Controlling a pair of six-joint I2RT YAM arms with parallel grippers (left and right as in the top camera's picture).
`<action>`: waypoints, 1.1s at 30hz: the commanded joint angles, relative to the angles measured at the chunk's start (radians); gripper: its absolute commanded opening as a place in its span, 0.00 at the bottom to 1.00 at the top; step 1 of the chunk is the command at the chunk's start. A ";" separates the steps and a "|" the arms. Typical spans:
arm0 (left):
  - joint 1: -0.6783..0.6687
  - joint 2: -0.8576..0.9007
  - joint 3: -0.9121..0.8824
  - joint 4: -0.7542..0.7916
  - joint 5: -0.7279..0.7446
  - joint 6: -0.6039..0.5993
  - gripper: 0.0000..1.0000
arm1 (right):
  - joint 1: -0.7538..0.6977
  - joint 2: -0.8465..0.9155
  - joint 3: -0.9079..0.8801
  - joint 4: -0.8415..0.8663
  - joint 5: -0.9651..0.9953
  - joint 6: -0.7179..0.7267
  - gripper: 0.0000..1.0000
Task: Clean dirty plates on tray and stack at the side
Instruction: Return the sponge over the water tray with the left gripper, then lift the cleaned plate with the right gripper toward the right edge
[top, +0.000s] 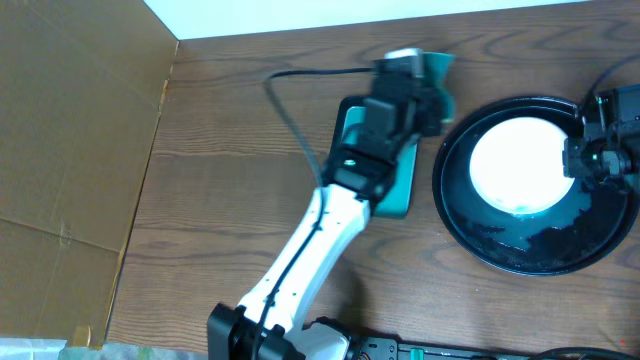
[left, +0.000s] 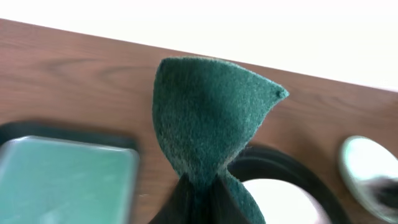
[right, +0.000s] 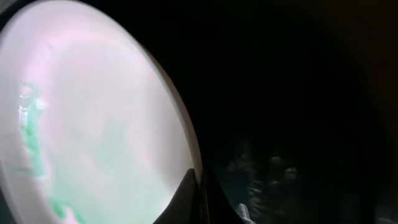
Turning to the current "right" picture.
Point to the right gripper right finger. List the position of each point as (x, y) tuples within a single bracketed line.
[(216, 208)]

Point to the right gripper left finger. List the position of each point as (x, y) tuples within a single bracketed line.
[(184, 207)]

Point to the white plate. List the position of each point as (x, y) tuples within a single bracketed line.
[(93, 130)]

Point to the round black tray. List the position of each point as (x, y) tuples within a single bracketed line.
[(284, 114)]

